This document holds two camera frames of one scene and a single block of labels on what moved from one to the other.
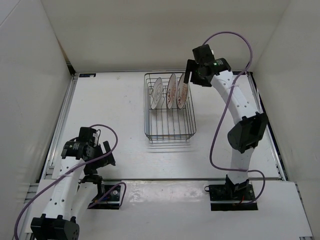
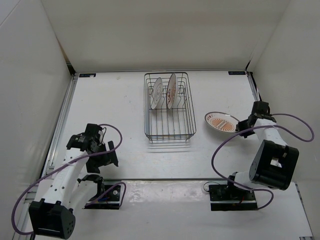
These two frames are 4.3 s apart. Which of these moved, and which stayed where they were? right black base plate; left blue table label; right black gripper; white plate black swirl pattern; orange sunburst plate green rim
Moved: orange sunburst plate green rim; right black gripper
Stayed: right black base plate; white plate black swirl pattern; left blue table label
